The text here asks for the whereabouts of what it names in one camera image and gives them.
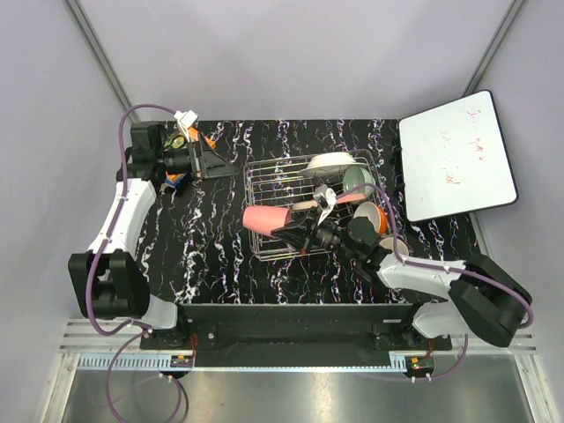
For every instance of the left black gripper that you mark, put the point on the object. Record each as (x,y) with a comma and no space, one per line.
(206,164)

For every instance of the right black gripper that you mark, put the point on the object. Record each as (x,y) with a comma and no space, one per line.
(297,233)

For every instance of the pink beige plate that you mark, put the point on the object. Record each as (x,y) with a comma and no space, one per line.
(351,198)

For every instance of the pink plastic cup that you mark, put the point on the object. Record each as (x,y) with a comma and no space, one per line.
(264,219)

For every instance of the wire dish rack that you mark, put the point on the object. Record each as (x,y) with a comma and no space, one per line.
(276,183)

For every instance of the white scalloped plate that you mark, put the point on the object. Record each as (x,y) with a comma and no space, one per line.
(328,164)

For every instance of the white orange bowl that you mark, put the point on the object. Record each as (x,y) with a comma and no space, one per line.
(374,214)

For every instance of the orange mug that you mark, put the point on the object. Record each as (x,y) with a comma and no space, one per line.
(394,251)

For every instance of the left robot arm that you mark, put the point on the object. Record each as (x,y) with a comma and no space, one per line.
(106,279)

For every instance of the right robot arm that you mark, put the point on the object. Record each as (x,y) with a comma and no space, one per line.
(476,295)

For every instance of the orange book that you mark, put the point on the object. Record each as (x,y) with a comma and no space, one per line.
(177,140)

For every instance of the white board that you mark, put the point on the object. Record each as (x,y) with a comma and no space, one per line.
(455,159)

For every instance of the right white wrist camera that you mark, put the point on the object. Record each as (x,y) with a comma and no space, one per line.
(326,200)

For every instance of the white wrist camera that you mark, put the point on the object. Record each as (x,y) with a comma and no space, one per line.
(185,121)
(326,200)

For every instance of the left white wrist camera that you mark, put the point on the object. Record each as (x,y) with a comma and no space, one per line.
(185,121)

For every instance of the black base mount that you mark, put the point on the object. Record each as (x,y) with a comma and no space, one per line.
(297,324)

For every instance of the aluminium rail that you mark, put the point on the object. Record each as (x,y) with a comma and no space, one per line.
(128,351)

